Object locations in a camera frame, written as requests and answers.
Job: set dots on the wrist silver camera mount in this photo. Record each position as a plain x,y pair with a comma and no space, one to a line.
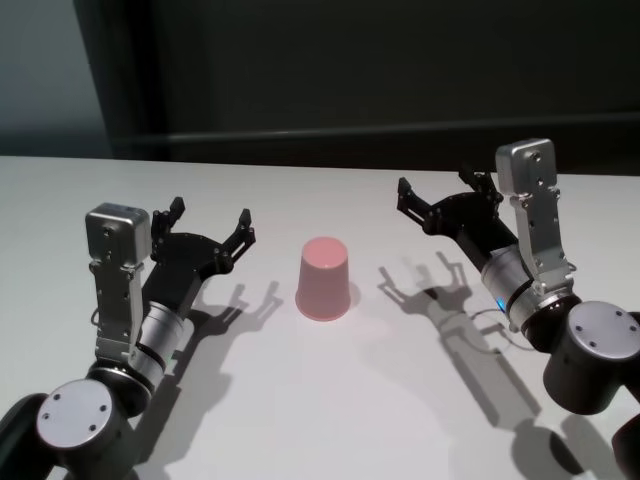
117,250
537,215

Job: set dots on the right wrist silver camera mount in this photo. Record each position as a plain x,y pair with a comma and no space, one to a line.
537,215

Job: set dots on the left robot arm silver black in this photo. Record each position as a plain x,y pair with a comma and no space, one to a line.
100,400

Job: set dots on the pink plastic cup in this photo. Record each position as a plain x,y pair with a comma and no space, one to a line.
324,282

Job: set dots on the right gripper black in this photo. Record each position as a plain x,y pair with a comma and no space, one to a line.
470,220

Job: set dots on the thin grey railing bar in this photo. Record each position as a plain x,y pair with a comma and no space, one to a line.
375,140

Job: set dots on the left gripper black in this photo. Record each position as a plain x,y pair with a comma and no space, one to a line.
182,265

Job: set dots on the left wrist silver camera mount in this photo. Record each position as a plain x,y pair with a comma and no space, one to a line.
117,250

